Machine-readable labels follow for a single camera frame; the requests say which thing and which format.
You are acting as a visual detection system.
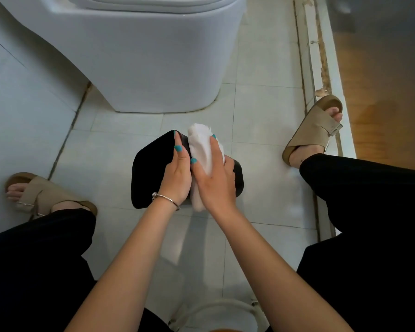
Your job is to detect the person's left hand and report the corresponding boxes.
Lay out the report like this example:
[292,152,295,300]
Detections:
[157,130,193,207]

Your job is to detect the person's left forearm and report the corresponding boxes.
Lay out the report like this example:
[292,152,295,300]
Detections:
[64,196,179,332]

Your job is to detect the black plastic waste bin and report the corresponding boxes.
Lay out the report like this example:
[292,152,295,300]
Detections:
[131,130,245,210]

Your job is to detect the person's right hand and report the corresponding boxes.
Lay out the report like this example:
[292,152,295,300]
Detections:
[190,134,237,217]

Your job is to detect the person's right forearm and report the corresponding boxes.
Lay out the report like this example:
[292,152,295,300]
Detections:
[214,203,353,332]

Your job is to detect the white cleaning cloth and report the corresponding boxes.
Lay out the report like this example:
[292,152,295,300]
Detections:
[187,123,226,213]

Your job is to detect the person's right beige sandal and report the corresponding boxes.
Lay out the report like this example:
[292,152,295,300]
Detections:
[282,94,344,169]

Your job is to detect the person's black trousers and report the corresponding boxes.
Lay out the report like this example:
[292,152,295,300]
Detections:
[0,154,415,332]

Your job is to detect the person's beige sandal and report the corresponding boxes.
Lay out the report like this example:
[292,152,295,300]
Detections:
[5,172,98,221]
[282,94,344,169]

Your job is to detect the white toilet seat lid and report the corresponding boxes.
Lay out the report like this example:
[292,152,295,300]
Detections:
[65,0,243,14]

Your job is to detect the person's left beige sandal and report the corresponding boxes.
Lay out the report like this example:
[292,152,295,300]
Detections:
[5,172,98,221]

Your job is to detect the white toilet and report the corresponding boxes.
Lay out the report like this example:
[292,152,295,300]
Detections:
[0,0,248,114]

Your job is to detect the silver bracelet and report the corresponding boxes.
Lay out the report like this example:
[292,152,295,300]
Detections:
[151,192,181,211]

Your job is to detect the white curved plastic strap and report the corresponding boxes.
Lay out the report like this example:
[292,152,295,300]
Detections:
[167,297,270,332]

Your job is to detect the white door threshold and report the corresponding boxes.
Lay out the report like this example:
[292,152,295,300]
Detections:
[293,0,357,243]

